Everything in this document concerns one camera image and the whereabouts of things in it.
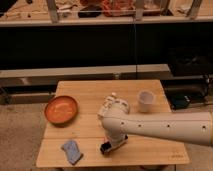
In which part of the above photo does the black eraser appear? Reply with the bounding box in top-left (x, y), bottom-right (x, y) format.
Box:
top-left (100, 135), bottom-right (128, 155)

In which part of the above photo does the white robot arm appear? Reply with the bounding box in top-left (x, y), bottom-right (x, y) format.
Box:
top-left (98, 99), bottom-right (213, 148)

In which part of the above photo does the white bottle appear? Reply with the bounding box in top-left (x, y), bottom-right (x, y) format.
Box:
top-left (97, 93), bottom-right (117, 119)

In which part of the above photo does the white cup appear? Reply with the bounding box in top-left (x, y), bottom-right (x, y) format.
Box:
top-left (137, 90), bottom-right (155, 113)

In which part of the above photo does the orange bowl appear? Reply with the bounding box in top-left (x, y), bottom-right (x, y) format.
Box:
top-left (44, 96), bottom-right (78, 125)

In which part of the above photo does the wooden table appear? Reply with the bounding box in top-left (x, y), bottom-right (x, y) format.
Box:
top-left (36, 80), bottom-right (189, 168)

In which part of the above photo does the grey metal bench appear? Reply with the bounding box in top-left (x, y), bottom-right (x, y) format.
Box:
top-left (0, 64), bottom-right (169, 87)

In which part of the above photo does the blue sponge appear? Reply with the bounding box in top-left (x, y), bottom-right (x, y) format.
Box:
top-left (61, 140), bottom-right (83, 165)

